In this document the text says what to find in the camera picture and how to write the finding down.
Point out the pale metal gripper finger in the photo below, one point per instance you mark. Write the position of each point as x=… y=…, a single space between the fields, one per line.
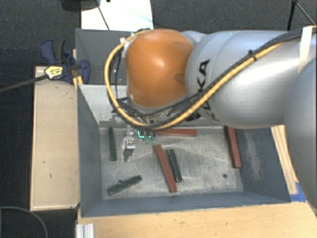
x=130 y=144
x=124 y=149

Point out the dark green flat block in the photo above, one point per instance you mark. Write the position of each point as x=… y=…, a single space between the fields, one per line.
x=112 y=145
x=175 y=166
x=125 y=184

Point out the red-brown flat block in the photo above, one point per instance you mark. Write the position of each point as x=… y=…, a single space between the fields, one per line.
x=179 y=132
x=165 y=168
x=234 y=147

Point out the pale wood board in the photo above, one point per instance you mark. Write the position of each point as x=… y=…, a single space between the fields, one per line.
x=54 y=145

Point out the grey metal bin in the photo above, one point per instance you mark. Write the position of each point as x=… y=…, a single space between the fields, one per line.
x=203 y=157

